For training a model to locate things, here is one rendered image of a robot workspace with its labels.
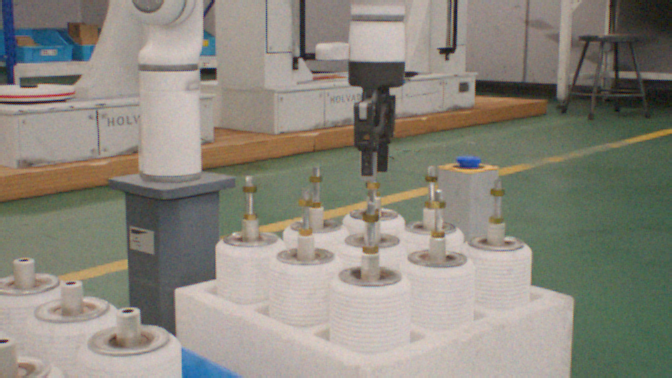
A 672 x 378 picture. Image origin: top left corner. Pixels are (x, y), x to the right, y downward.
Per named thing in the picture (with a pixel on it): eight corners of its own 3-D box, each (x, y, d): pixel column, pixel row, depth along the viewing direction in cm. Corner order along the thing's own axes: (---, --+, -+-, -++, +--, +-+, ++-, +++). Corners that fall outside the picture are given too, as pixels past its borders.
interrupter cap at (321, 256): (290, 270, 108) (290, 265, 108) (267, 256, 115) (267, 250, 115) (345, 263, 112) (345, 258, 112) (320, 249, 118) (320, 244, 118)
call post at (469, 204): (432, 348, 151) (437, 168, 145) (459, 339, 155) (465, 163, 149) (465, 360, 145) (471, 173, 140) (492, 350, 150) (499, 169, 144)
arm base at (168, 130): (130, 178, 141) (126, 69, 138) (176, 170, 148) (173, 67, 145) (167, 185, 135) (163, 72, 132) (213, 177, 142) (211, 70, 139)
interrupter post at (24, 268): (10, 288, 101) (8, 260, 101) (31, 284, 103) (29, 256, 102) (19, 293, 100) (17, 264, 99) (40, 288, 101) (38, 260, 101)
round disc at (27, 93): (-35, 100, 306) (-36, 84, 305) (45, 95, 328) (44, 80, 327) (11, 106, 286) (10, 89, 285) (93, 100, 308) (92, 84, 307)
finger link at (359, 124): (354, 100, 113) (356, 144, 115) (350, 105, 111) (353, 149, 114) (375, 101, 112) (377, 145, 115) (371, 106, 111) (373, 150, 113)
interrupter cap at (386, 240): (398, 237, 125) (398, 232, 125) (401, 251, 118) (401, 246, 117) (344, 237, 125) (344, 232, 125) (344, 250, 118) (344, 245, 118)
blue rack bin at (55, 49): (-18, 61, 590) (-21, 28, 586) (34, 59, 619) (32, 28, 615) (23, 64, 559) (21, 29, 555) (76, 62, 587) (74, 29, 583)
